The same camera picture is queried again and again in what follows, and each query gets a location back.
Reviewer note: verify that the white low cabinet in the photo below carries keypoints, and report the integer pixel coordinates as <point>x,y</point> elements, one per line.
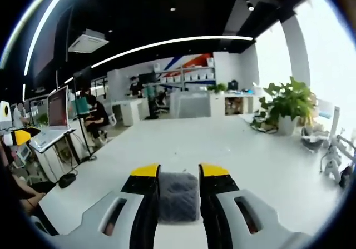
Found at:
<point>190,104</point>

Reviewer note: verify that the ceiling air conditioner unit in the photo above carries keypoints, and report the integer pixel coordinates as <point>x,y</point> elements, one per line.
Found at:
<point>88,42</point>

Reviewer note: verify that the small green plant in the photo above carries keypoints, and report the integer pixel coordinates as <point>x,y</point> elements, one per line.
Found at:
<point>218,88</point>

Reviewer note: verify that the person's own leg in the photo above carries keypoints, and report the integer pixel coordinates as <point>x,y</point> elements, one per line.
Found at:
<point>30,199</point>

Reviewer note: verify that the long ceiling light strip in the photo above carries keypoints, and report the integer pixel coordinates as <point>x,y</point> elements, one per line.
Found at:
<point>172,44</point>
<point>41,26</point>

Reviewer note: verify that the open silver laptop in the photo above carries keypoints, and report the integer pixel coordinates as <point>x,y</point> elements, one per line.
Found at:
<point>57,112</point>

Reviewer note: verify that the white robot figure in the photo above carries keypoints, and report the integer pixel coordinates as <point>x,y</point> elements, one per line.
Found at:
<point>333,160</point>

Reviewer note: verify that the black round bowl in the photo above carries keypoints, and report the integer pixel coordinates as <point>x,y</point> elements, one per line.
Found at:
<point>313,140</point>

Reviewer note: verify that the grey towel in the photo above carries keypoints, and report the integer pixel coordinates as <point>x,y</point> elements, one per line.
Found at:
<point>178,199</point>

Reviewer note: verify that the potted green plant white pot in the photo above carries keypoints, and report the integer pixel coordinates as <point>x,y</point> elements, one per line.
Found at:
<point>289,104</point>

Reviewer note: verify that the shelf with white bins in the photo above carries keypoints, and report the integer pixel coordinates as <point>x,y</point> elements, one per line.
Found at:
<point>186,75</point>

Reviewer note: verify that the black computer mouse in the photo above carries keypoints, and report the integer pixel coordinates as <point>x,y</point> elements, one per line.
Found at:
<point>67,180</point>

